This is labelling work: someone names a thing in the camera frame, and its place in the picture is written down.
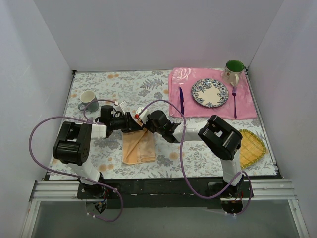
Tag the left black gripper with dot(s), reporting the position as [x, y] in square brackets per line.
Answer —
[133, 122]

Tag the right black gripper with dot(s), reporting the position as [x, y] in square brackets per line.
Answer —
[148, 124]

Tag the orange satin napkin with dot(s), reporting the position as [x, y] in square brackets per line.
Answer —
[138, 147]

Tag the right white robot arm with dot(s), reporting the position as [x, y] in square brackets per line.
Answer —
[221, 138]

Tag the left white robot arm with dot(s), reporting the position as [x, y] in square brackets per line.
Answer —
[72, 145]

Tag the grey mug white inside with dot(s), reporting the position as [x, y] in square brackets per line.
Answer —
[88, 99]

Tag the floral mug green inside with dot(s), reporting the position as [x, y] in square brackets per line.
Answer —
[232, 72]

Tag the purple knife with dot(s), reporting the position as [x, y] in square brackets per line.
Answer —
[181, 100]

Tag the blue floral plate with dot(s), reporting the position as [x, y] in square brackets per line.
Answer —
[210, 93]

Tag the purple fork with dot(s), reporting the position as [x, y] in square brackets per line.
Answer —
[234, 93]

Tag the pink floral placemat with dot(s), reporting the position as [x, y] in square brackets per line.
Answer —
[186, 77]

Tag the yellow bamboo mat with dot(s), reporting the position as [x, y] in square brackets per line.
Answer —
[252, 148]

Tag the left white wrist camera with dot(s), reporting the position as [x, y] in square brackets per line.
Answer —
[120, 107]

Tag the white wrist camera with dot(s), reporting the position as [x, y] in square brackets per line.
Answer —
[120, 107]
[141, 115]

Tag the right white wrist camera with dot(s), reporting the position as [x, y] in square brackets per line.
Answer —
[141, 115]

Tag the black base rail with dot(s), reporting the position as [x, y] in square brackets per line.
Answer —
[205, 186]

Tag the aluminium frame rail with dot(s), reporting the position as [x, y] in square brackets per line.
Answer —
[72, 190]

